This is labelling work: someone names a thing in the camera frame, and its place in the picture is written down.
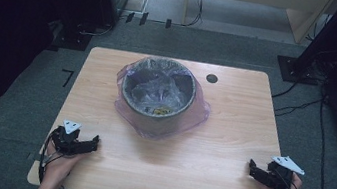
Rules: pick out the light wooden desk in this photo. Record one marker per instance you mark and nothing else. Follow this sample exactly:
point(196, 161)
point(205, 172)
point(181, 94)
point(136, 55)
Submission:
point(303, 13)

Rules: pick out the black floor tape strip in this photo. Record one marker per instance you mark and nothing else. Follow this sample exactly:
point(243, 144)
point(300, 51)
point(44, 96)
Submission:
point(129, 17)
point(168, 23)
point(143, 18)

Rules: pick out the black round table grommet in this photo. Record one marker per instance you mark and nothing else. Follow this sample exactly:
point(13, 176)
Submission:
point(212, 78)

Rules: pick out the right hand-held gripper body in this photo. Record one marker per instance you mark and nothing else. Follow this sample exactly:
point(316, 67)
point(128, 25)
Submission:
point(279, 176)

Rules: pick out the round grey trash bin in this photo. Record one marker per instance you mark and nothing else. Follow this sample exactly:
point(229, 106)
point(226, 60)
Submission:
point(156, 119)

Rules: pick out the yellow scraps in bin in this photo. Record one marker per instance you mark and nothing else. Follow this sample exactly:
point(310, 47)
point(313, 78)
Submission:
point(160, 109)

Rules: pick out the black stand base with curtain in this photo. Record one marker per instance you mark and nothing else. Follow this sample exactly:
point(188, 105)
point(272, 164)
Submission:
point(70, 37)

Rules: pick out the grey bin with plastic liner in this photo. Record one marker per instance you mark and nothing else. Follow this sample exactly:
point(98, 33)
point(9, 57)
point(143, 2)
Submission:
point(157, 89)

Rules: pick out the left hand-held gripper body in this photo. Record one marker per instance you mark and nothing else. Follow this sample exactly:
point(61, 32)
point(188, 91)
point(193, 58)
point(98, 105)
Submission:
point(65, 139)

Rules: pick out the person's left hand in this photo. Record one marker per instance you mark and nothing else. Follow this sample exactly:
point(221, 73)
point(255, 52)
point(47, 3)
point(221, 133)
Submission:
point(59, 167)

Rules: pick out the black stand base plate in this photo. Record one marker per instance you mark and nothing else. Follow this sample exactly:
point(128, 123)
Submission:
point(289, 70)

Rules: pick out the black L-shaped floor tape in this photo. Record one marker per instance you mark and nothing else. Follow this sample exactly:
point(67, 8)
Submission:
point(68, 77)

